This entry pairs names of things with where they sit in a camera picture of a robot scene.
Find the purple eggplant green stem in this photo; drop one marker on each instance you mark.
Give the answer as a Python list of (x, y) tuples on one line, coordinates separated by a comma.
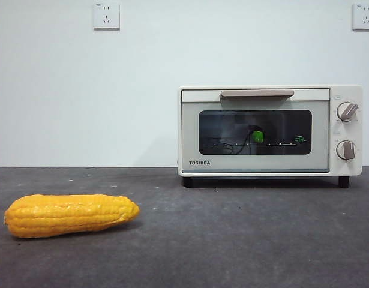
[(258, 136)]

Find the white wall socket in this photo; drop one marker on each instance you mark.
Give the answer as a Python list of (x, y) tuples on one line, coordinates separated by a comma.
[(365, 16), (106, 15)]

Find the glass oven door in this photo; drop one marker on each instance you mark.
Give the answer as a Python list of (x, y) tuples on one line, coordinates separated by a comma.
[(190, 135)]

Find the yellow corn cob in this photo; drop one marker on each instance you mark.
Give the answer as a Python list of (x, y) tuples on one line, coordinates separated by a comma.
[(67, 216)]

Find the black oven foot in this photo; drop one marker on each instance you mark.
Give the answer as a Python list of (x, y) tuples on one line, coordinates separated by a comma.
[(343, 181), (187, 181)]

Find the white Toshiba toaster oven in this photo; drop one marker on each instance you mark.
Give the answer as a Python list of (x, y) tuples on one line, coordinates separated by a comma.
[(346, 171)]

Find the white oven knob taupe pointer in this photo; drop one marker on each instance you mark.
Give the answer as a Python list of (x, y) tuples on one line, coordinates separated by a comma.
[(346, 111), (345, 150)]

